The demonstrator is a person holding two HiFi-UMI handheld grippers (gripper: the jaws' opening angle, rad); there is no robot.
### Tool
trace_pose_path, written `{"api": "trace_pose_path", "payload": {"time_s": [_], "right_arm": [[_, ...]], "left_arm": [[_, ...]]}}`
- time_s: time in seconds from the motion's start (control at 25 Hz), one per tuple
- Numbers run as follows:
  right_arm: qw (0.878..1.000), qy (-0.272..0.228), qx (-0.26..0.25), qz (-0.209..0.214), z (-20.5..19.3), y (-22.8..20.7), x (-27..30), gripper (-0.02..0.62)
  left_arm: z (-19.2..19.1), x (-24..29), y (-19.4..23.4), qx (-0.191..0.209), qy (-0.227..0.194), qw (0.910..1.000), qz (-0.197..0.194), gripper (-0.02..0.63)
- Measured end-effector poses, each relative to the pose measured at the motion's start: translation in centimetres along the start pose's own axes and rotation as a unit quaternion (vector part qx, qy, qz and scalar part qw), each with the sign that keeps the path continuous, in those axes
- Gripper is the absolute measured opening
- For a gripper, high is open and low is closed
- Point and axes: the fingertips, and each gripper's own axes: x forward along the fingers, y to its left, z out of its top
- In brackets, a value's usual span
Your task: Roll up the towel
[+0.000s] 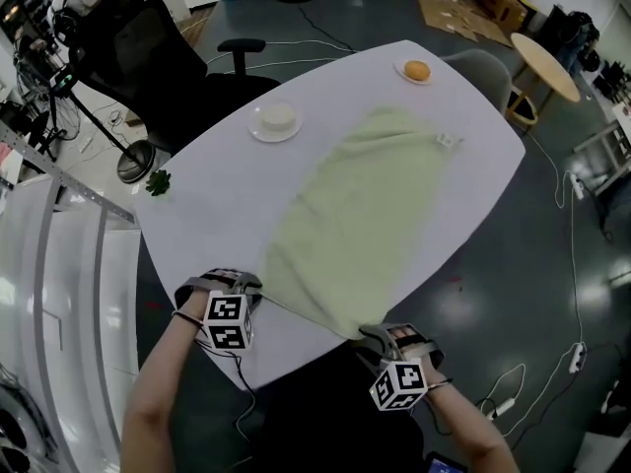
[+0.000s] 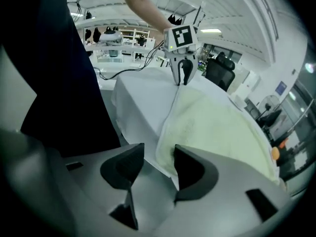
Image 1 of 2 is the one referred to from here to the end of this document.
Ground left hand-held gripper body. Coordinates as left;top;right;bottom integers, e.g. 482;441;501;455
174;267;254;353

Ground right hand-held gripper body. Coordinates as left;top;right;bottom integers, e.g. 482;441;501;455
369;322;446;413

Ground light green cloth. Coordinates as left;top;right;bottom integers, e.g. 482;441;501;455
258;105;467;342

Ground person's right forearm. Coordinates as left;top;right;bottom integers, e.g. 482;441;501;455
424;374;523;473

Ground person's left forearm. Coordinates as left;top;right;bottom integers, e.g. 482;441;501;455
120;296;211;473

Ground person's right hand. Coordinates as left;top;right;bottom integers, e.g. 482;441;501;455
390;326;424;345

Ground person's black clothing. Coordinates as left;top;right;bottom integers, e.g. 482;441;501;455
254;345;426;473

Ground black device blue screen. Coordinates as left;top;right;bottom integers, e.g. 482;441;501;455
422;450;468;473

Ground small green potted plant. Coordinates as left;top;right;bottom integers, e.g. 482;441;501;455
144;169;173;198

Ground white metal shelving rack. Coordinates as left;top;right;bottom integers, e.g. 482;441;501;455
0;120;145;473

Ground white cup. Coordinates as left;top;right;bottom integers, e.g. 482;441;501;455
258;100;298;133

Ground black mesh office chair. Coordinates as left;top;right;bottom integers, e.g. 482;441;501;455
67;0;282;158

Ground grey white oval device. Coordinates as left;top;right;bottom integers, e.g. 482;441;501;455
0;386;35;473

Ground orange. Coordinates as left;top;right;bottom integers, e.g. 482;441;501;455
403;59;433;83

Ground grey shell chair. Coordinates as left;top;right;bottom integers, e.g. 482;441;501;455
440;47;515;118

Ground white desk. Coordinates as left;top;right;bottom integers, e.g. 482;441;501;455
573;99;631;179

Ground round wooden table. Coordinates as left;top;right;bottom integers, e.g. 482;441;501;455
509;32;583;117

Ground flattened cardboard sheets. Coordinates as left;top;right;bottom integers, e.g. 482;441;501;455
406;0;515;49

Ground black floor stand with camera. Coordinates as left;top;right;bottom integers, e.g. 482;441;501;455
47;63;158;185

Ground white power cable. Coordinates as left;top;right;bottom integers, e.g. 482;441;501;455
523;129;589;364

